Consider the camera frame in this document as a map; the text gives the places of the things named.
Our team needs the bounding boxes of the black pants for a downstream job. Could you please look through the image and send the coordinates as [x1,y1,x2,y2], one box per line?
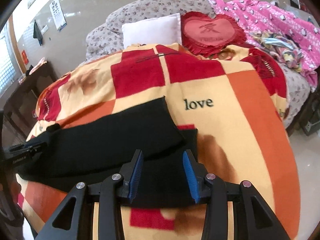
[17,98,197,208]

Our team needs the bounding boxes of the dark wooden side table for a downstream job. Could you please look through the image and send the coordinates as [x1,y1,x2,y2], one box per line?
[3,62,57,139]

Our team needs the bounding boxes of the orange red patchwork blanket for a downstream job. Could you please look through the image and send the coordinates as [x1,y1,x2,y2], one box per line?
[20,43,300,239]

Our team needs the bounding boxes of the grey floral quilt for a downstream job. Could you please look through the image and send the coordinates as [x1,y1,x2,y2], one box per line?
[86,0,310,128]

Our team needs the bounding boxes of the colourful crumpled cloth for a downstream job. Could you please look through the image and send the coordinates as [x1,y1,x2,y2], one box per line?
[249,31,303,72]

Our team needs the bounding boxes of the red heart cushion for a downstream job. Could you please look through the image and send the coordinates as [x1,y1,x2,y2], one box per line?
[181,11,247,57]

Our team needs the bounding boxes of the white pillow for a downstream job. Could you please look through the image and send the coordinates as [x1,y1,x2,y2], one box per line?
[121,13,182,48]

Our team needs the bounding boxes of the pink patterned quilt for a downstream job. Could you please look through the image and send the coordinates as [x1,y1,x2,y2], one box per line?
[208,0,319,91]

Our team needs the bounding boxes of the dark wooden bed frame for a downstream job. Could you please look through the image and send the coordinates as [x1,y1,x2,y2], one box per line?
[286,84,320,137]

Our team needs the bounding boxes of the dark cloth hanging on wall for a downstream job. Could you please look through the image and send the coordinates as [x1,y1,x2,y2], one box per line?
[33,21,43,46]

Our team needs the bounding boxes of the wall calendar poster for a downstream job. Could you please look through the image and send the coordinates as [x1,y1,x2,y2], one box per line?
[49,0,67,31]

